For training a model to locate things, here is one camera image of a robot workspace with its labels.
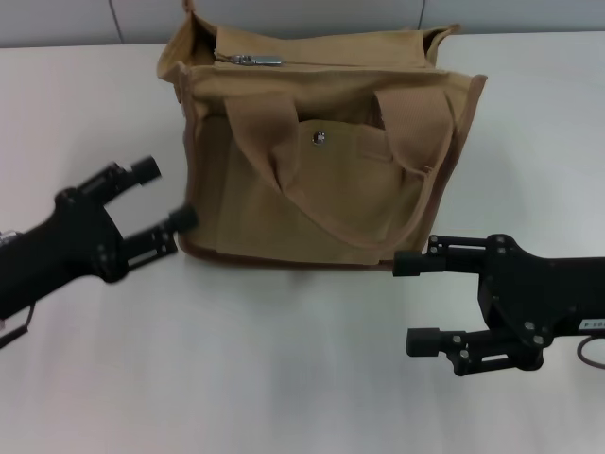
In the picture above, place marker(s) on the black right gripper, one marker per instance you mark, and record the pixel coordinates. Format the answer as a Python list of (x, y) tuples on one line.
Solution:
[(534, 293)]

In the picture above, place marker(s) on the silver metal zipper pull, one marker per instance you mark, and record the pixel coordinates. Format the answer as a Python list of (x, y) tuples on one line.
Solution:
[(264, 60)]

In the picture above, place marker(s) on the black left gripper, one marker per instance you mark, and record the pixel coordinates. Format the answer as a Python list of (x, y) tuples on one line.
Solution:
[(71, 236)]

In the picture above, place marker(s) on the khaki canvas food bag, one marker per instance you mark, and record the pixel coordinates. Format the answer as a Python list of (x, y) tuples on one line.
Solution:
[(331, 99)]

